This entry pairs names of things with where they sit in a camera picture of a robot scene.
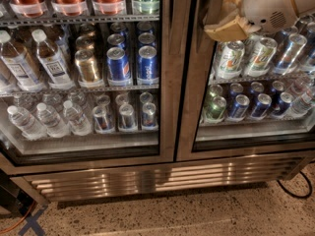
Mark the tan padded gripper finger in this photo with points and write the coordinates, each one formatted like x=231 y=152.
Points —
x=237 y=29
x=232 y=8

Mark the white rounded gripper body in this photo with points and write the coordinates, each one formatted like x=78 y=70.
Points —
x=267 y=7

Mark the steel fridge door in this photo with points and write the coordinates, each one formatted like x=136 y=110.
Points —
x=289 y=122
x=128 y=30

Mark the steel fridge base grille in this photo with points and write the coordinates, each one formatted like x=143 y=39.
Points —
x=147 y=179

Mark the white 7Up can left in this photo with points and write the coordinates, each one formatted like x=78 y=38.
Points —
x=230 y=60

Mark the white 7up can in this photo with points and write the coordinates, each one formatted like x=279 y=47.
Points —
x=230 y=60
x=262 y=53

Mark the white 7Up can right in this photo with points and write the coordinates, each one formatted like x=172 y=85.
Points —
x=262 y=53

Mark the silver blue can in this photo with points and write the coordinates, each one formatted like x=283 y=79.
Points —
x=292 y=47

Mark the blue can bottom right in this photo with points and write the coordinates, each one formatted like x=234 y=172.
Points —
x=262 y=103

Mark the blue can bottom left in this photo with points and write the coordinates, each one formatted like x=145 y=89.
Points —
x=238 y=108

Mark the green can bottom shelf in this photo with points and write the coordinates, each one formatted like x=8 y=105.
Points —
x=214 y=109

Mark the front blue Pepsi can right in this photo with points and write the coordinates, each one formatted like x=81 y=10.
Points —
x=147 y=61

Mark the blue pepsi can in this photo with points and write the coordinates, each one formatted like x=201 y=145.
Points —
x=147 y=61
x=119 y=73

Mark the small silver can right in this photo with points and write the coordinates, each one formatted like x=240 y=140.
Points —
x=149 y=116

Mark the small silver can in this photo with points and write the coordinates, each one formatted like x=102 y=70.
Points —
x=149 y=116
x=127 y=118
x=103 y=120

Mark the front blue Pepsi can left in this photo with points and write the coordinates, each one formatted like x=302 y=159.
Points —
x=119 y=73

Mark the small silver can middle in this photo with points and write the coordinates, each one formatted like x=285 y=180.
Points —
x=127 y=118

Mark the front gold can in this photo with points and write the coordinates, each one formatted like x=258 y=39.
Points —
x=90 y=74

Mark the small silver can left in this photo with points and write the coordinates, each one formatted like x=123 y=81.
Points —
x=103 y=120

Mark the water bottle right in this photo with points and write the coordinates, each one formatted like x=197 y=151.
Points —
x=77 y=119

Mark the water bottle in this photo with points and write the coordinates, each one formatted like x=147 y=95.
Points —
x=53 y=122
x=31 y=128
x=77 y=119

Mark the tea bottle white cap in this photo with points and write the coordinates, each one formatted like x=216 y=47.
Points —
x=51 y=58

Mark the water bottle middle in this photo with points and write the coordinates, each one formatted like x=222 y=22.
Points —
x=53 y=122

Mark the tea bottle far left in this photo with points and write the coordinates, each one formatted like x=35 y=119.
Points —
x=20 y=63

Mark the water bottle left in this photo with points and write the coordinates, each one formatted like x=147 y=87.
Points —
x=31 y=128

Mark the blue tape cross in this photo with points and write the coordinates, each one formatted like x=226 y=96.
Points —
x=32 y=223

